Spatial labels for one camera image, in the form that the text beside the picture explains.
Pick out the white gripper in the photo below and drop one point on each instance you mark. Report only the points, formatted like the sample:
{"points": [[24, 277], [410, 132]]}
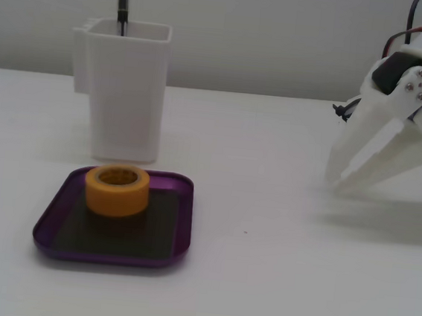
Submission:
{"points": [[384, 107]]}

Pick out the white plastic pen holder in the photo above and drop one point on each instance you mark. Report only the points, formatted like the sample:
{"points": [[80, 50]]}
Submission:
{"points": [[126, 101]]}

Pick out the yellow tape roll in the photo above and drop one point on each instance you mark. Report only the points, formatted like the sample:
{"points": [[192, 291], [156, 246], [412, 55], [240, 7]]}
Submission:
{"points": [[113, 201]]}

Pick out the purple metal tray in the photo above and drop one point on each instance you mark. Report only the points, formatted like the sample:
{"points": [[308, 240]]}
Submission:
{"points": [[174, 229]]}

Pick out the black pen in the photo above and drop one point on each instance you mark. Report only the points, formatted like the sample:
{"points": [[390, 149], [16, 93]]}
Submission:
{"points": [[123, 4]]}

